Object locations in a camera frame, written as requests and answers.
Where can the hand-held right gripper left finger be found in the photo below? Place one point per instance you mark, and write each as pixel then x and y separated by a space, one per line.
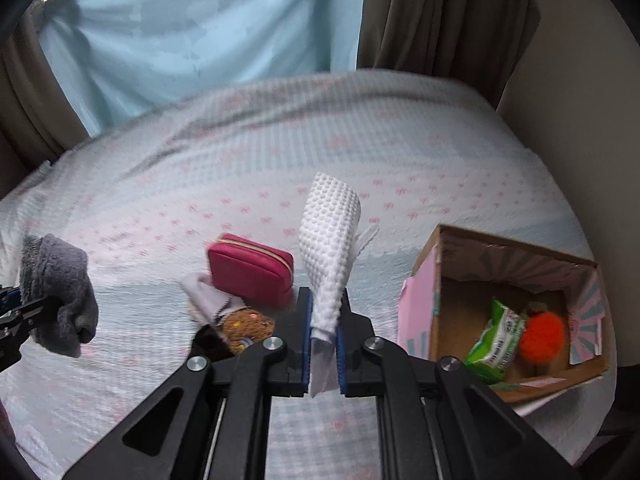
pixel 306 340

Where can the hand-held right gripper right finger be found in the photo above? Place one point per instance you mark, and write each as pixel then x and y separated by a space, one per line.
pixel 342 345

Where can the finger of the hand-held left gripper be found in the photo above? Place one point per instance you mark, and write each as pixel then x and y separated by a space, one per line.
pixel 20 316

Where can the grey fuzzy sock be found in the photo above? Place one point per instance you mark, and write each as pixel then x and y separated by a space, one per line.
pixel 57 295

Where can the white waffle cloth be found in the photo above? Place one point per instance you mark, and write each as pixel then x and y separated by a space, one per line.
pixel 327 255

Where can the pink cardboard box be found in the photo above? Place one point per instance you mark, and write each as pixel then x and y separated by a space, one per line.
pixel 505 310

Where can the brown plush toy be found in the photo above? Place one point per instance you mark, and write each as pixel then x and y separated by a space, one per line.
pixel 245 327

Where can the red zip pouch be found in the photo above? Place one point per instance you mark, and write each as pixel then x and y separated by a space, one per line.
pixel 250 271

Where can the white small cloth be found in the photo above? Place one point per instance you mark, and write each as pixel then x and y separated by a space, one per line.
pixel 207 297

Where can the green wet wipes packet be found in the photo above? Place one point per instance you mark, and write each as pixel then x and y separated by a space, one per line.
pixel 496 342

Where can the pink dotted bed sheet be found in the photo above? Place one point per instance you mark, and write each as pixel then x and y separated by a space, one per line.
pixel 260 170

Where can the orange plush toy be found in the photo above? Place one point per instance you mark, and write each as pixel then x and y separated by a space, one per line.
pixel 542 335

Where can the light blue curtain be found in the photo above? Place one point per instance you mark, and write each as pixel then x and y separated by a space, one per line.
pixel 200 25

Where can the brown curtain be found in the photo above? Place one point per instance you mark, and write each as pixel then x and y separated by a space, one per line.
pixel 445 15

